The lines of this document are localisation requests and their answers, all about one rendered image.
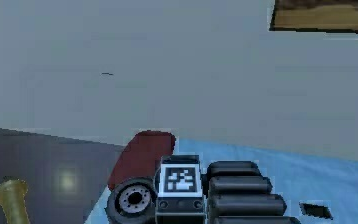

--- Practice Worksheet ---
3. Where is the small black flat object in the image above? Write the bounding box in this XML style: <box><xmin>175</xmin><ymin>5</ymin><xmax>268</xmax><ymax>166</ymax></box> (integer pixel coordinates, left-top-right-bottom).
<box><xmin>299</xmin><ymin>202</ymin><xmax>334</xmax><ymax>220</ymax></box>

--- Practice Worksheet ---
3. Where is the dark red pillow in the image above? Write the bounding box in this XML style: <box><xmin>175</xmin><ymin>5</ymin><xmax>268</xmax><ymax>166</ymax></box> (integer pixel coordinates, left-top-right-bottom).
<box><xmin>107</xmin><ymin>130</ymin><xmax>177</xmax><ymax>192</ymax></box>

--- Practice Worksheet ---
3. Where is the brass yellow vase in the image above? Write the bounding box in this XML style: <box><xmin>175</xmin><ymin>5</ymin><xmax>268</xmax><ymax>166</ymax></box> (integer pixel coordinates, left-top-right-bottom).
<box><xmin>0</xmin><ymin>178</ymin><xmax>31</xmax><ymax>224</ymax></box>

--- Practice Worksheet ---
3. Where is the framed brown picture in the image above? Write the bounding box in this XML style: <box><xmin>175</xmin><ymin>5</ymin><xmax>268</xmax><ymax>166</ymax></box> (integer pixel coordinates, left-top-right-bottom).
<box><xmin>269</xmin><ymin>0</ymin><xmax>358</xmax><ymax>34</ymax></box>

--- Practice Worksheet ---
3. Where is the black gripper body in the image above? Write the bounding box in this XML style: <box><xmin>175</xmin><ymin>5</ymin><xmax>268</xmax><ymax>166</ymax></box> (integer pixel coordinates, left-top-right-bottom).
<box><xmin>105</xmin><ymin>177</ymin><xmax>158</xmax><ymax>224</ymax></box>

